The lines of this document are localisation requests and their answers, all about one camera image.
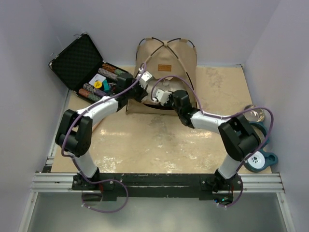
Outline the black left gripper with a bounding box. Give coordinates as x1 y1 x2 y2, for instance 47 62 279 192
126 79 148 103

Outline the beige fabric pet tent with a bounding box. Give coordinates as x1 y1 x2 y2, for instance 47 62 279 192
125 36 198 116

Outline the clear glass bowl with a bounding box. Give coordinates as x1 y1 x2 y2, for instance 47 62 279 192
244 109 265 122

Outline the white fluffy pillow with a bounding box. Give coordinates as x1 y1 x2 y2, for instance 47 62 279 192
141 78 185 110

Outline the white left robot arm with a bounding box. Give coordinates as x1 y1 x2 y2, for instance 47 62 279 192
56 70 151 189

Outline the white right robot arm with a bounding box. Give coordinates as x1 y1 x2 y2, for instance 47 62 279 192
155 90 261 191

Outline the green chip stack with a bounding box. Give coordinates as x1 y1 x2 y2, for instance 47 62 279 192
114 69 127 76

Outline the grey chip stack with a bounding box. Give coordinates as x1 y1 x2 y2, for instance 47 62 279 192
98 68 118 82

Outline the yellow round sticker card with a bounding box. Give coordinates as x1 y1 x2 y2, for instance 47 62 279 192
93 81 103 89

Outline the brown chip stack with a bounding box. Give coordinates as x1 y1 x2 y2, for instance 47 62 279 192
102 63 117 73

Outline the black poker chip case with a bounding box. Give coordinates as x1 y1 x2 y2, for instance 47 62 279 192
49 33 134 103

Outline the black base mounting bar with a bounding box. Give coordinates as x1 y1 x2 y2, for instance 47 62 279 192
72 173 242 201

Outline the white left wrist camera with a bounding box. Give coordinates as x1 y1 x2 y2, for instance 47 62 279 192
137 69 153 89

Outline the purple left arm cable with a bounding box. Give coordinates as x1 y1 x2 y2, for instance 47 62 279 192
60 62 147 187

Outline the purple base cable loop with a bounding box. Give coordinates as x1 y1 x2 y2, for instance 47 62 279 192
81 177 131 213

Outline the aluminium frame rail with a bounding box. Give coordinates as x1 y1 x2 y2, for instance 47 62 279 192
18 91 296 232

